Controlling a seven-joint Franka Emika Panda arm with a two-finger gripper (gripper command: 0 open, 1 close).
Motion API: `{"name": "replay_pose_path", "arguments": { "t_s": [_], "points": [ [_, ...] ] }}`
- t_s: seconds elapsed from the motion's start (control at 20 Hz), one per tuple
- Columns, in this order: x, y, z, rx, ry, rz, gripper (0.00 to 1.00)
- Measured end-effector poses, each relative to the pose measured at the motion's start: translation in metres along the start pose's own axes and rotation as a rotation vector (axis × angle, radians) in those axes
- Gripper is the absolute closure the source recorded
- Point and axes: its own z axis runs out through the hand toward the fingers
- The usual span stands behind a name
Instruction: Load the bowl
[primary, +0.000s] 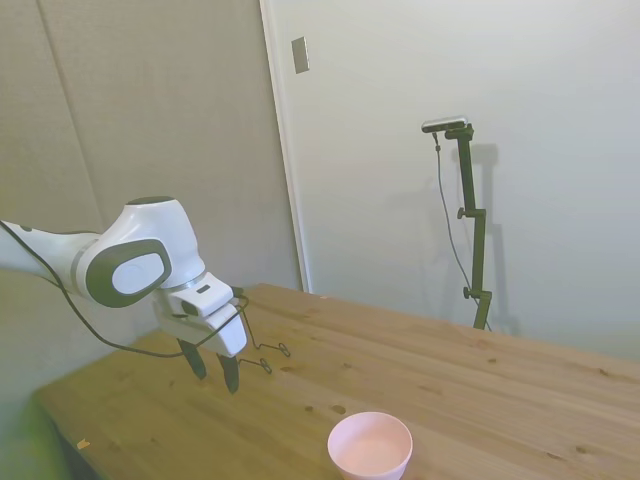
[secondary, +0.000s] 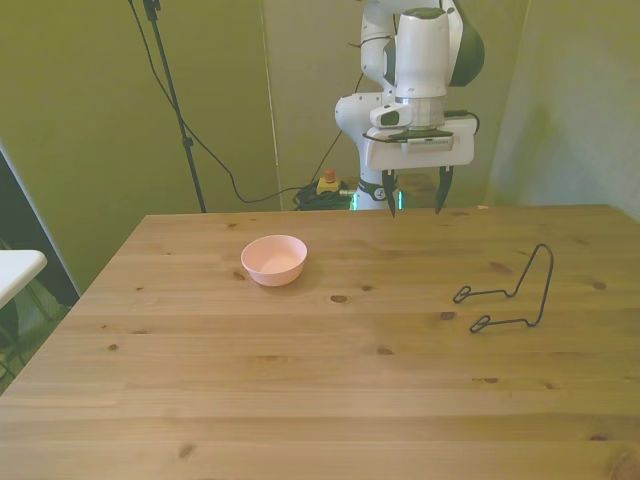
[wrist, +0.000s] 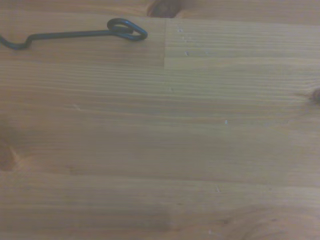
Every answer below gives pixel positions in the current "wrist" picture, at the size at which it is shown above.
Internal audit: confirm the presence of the dark metal wire hook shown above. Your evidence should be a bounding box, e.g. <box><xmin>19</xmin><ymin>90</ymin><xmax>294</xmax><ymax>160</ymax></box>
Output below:
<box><xmin>0</xmin><ymin>17</ymin><xmax>149</xmax><ymax>51</ymax></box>

